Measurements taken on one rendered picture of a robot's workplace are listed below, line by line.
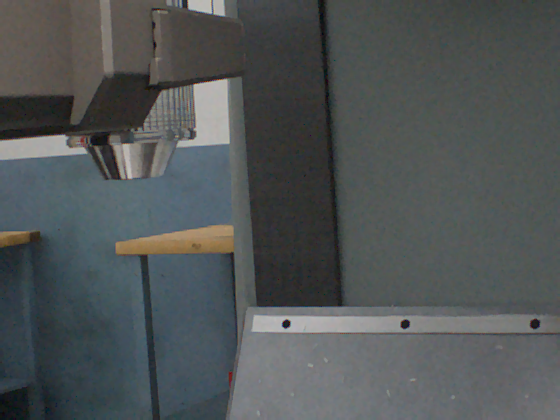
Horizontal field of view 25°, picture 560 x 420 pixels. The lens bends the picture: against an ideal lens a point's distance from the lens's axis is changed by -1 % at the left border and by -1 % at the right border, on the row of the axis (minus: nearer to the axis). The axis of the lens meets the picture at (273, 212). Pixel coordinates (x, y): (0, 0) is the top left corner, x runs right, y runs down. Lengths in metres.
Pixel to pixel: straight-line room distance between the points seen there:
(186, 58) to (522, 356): 0.40
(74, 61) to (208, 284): 4.93
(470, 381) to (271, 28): 0.26
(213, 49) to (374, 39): 0.38
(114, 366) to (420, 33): 4.88
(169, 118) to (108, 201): 5.10
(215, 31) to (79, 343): 5.29
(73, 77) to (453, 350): 0.45
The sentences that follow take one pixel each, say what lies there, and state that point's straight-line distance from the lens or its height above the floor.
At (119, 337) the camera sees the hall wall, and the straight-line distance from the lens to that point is 5.59.
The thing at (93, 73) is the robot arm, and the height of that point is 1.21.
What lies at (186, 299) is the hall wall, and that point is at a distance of 5.38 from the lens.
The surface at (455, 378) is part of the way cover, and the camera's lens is 0.79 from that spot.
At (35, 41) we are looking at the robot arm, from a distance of 0.39.
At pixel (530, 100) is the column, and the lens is 0.79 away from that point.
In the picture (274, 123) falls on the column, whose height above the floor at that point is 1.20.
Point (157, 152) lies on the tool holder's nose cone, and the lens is 0.45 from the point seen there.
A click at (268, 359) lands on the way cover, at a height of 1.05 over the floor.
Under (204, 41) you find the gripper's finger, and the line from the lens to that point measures 0.45.
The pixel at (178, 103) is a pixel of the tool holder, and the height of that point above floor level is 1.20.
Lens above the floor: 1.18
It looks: 3 degrees down
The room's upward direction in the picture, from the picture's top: 4 degrees counter-clockwise
